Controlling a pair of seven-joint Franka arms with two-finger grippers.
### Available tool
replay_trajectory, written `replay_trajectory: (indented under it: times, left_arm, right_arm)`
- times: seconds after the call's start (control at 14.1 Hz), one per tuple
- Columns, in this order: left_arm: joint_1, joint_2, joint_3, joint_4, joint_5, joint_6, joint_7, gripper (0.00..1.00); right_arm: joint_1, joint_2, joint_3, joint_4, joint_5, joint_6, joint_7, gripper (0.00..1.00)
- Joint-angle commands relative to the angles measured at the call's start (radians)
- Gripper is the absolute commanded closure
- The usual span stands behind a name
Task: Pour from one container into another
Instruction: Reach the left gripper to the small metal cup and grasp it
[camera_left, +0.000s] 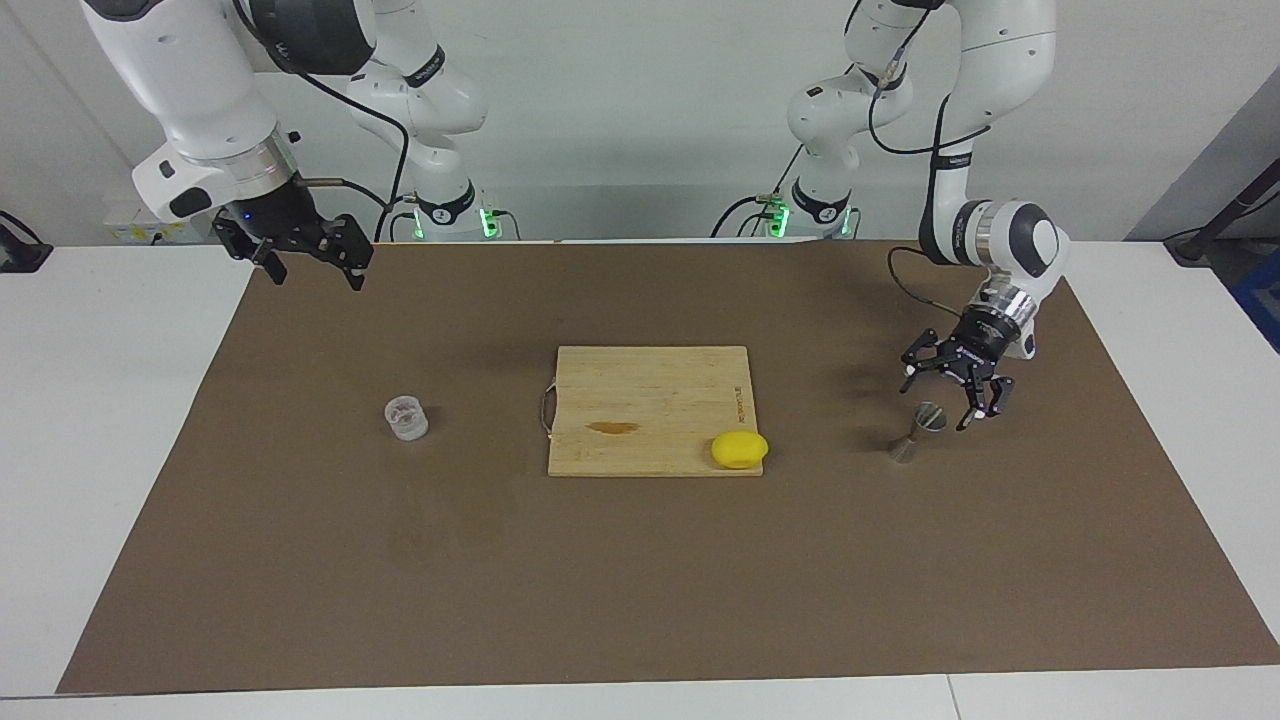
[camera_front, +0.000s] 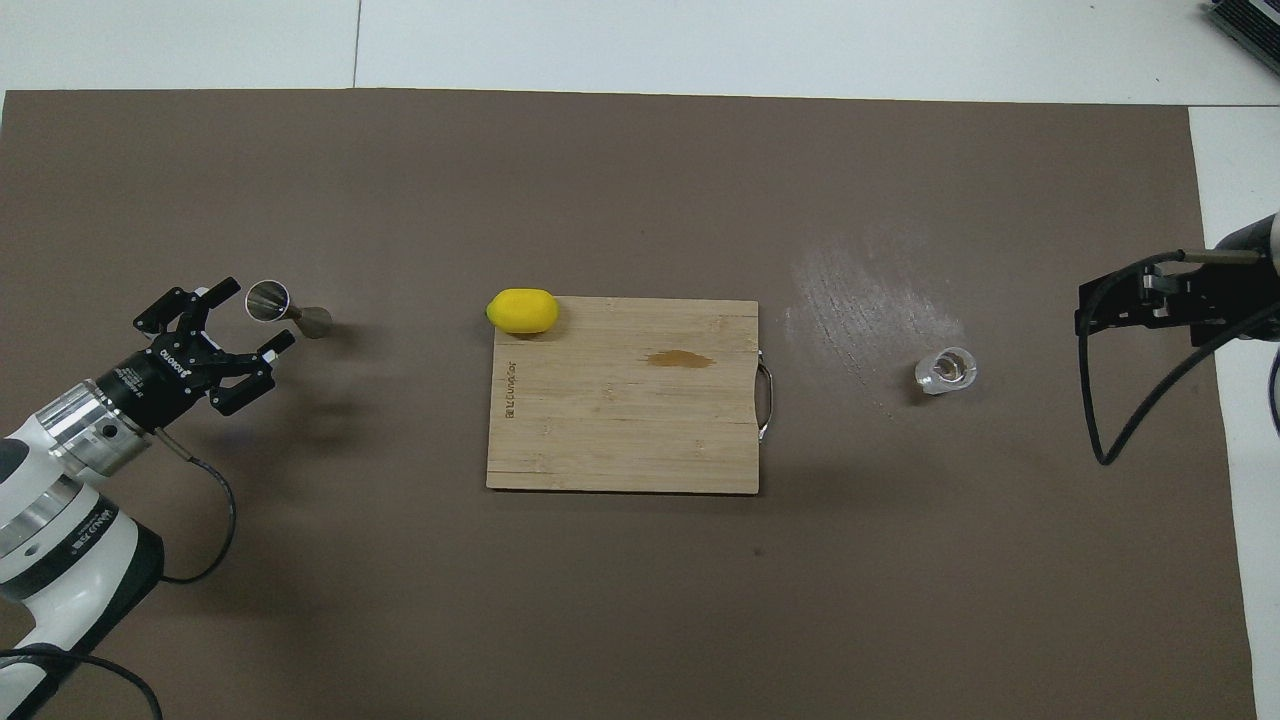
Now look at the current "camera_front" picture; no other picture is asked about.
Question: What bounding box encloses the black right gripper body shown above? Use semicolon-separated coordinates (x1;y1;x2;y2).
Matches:
1142;216;1280;347

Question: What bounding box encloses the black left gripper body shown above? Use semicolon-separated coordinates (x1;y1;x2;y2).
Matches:
95;330;223;433

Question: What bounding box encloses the steel double jigger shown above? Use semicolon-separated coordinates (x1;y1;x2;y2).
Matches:
245;280;335;341

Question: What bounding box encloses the small clear glass cup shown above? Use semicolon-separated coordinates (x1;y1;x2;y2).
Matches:
914;346;979;396

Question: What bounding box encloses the brown table mat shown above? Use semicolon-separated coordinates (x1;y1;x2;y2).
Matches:
0;88;1259;720

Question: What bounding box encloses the grey ribbed metal device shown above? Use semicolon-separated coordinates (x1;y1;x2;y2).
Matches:
1203;0;1280;76

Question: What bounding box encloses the yellow lemon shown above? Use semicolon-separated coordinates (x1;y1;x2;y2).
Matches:
486;288;561;335

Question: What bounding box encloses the bamboo cutting board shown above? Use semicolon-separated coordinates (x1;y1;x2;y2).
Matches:
486;297;776;496

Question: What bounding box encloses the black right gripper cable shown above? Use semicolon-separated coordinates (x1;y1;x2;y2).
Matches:
1085;250;1280;467

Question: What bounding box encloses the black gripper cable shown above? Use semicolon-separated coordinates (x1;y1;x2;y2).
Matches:
0;432;239;720
1085;250;1280;467

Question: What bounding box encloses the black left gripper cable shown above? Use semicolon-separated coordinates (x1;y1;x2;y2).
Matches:
0;432;239;720

